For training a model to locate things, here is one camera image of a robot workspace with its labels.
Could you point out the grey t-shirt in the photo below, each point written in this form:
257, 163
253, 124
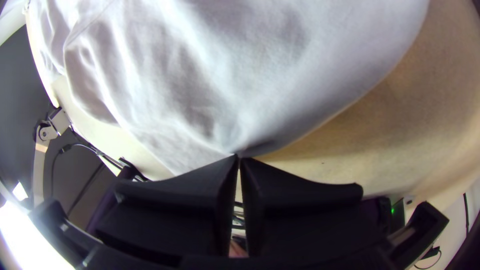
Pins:
210, 67

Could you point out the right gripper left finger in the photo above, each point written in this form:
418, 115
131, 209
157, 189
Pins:
187, 210

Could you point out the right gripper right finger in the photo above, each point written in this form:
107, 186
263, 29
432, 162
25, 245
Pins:
300, 213

